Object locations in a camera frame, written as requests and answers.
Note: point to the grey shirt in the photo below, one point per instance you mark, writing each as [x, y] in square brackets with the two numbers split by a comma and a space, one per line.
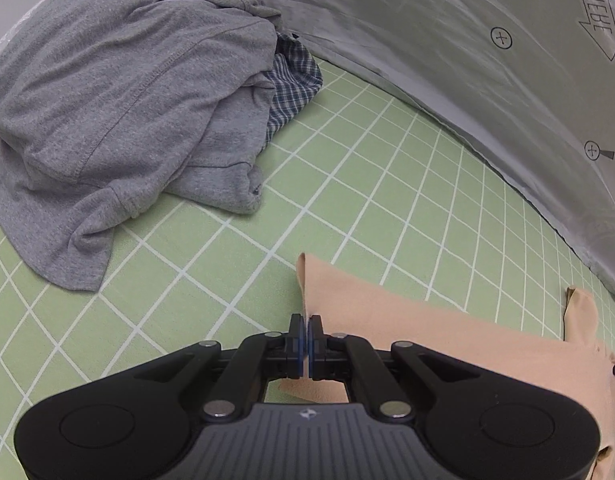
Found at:
[112, 110]

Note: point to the grey printed sheet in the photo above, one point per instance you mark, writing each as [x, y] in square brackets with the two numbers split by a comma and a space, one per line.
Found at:
[462, 60]

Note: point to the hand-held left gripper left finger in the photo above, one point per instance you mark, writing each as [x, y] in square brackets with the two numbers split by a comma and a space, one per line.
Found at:
[295, 345]

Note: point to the blue checked cloth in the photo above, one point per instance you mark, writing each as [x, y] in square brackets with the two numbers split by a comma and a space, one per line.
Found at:
[290, 85]

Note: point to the beige long-sleeve shirt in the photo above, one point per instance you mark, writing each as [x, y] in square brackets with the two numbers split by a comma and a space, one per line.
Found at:
[437, 320]

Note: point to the green grid bed sheet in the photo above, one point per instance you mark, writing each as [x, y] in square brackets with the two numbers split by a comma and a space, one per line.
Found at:
[387, 185]

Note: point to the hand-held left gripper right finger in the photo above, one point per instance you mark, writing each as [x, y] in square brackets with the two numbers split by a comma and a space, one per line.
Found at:
[316, 345]

